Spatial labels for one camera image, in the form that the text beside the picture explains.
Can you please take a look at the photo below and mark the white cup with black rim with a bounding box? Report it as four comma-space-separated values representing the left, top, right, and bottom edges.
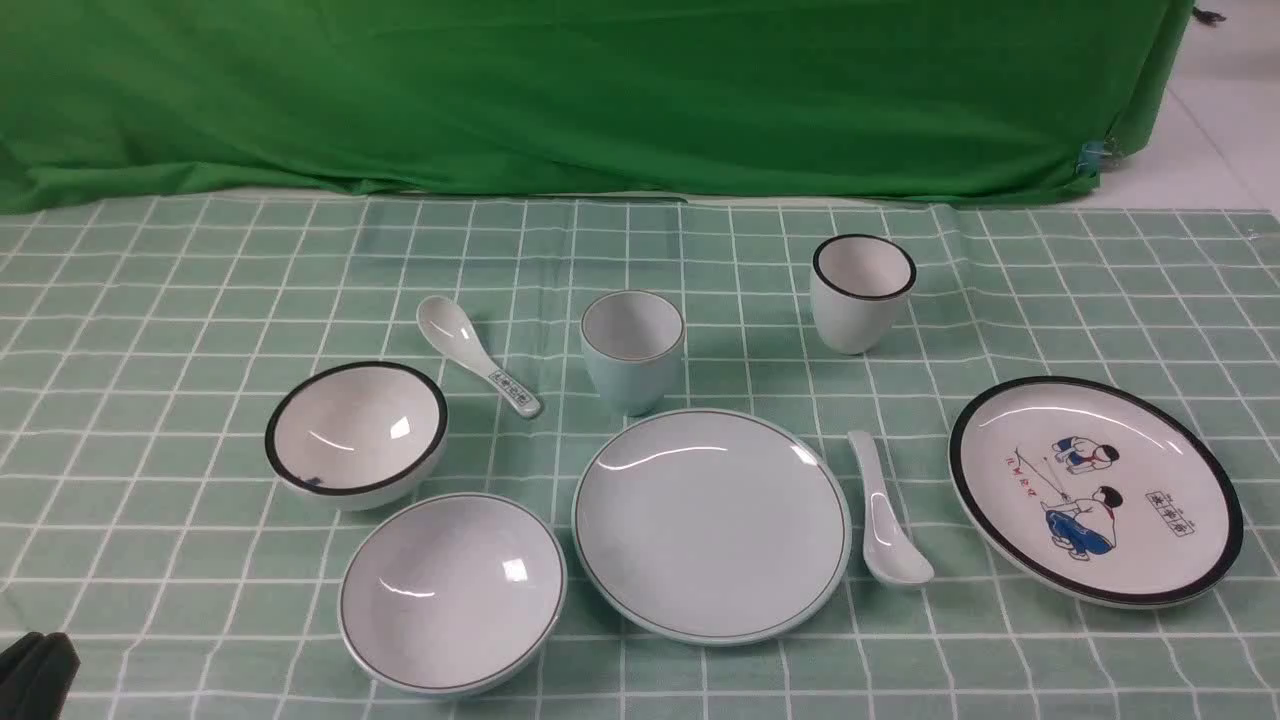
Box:
809, 234, 918, 356

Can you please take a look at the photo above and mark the light blue ceramic bowl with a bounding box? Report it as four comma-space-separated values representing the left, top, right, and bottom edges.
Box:
337, 492, 568, 700

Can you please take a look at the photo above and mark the black-rimmed cartoon plate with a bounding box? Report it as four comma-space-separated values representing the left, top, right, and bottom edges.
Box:
948, 375, 1245, 609

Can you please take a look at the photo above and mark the blue clip on backdrop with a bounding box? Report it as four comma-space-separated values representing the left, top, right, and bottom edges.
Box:
1075, 141, 1106, 177

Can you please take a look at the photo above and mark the white spoon with printed handle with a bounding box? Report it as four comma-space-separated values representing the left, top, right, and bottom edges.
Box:
416, 295, 543, 419

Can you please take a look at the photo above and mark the light blue ceramic plate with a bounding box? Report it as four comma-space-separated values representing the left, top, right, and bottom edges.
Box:
572, 407, 852, 647

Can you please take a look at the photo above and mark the white bowl with black rim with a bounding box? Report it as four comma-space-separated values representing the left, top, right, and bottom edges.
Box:
262, 360, 452, 511

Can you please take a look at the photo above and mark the plain white ceramic spoon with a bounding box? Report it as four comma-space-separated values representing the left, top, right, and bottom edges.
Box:
847, 430, 934, 587

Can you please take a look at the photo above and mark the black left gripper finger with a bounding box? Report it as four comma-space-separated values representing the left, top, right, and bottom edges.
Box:
1, 632, 81, 719

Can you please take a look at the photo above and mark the light blue ceramic cup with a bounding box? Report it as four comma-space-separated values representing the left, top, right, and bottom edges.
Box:
580, 290, 686, 416

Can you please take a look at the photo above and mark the green backdrop cloth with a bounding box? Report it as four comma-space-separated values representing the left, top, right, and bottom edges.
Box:
1, 1, 1192, 214

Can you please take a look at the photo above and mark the green checkered tablecloth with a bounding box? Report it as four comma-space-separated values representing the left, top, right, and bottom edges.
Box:
1, 195, 1279, 719

